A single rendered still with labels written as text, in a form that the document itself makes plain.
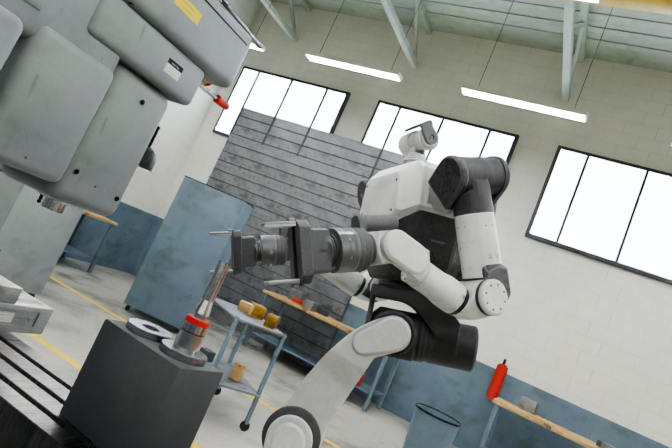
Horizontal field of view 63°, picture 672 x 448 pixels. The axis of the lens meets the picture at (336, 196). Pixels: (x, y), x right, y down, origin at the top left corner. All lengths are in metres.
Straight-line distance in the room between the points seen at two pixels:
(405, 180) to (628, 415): 7.28
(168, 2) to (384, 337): 0.90
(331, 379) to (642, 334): 7.27
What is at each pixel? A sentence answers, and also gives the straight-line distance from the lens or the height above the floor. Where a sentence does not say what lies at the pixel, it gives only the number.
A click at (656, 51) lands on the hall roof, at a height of 6.18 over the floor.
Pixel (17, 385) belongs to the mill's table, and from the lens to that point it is 1.26.
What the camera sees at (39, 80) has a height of 1.50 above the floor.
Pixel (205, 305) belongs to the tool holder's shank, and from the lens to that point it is 1.04.
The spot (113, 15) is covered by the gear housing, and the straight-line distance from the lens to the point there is 1.22.
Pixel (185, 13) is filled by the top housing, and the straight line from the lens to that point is 1.33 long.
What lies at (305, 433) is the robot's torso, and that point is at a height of 1.04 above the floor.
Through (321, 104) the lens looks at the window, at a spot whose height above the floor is 4.28.
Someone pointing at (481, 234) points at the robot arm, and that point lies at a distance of 1.25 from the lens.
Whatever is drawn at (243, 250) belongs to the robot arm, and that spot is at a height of 1.37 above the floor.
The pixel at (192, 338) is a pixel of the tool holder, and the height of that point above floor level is 1.19.
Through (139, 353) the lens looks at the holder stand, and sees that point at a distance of 1.06.
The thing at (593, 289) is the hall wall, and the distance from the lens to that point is 8.48.
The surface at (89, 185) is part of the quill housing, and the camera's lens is 1.29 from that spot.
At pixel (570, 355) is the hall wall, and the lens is 8.38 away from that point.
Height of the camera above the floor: 1.38
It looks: 8 degrees up
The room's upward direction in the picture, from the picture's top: 24 degrees clockwise
